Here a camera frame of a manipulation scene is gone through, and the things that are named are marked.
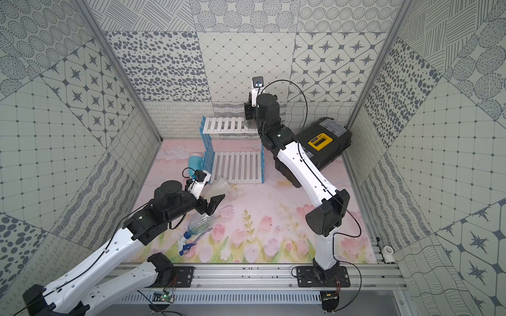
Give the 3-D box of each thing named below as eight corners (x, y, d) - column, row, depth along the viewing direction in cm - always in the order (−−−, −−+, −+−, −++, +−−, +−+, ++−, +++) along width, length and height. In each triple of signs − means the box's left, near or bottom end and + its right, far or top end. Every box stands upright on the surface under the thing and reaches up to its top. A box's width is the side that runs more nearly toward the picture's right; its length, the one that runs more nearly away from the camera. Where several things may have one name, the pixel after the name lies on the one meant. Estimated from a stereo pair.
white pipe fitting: (385, 263, 81) (388, 261, 79) (379, 247, 85) (382, 245, 83) (394, 263, 81) (397, 261, 79) (388, 247, 85) (391, 245, 83)
